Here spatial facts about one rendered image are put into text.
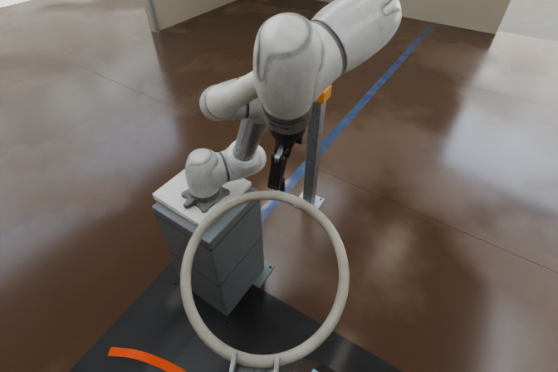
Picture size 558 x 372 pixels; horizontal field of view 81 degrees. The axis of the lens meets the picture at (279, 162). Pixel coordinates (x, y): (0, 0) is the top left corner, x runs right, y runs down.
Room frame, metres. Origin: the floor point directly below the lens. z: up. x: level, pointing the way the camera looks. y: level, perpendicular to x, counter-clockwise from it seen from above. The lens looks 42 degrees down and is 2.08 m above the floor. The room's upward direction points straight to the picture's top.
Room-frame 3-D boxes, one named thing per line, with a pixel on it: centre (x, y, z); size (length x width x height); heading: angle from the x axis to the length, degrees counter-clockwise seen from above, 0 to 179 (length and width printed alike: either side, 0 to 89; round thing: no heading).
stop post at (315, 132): (1.81, -0.25, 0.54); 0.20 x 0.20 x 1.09; 59
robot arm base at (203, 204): (1.13, 0.39, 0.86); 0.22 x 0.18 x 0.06; 140
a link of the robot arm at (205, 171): (1.15, 0.36, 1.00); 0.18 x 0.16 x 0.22; 116
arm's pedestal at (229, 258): (1.14, 0.38, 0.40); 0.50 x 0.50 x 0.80; 56
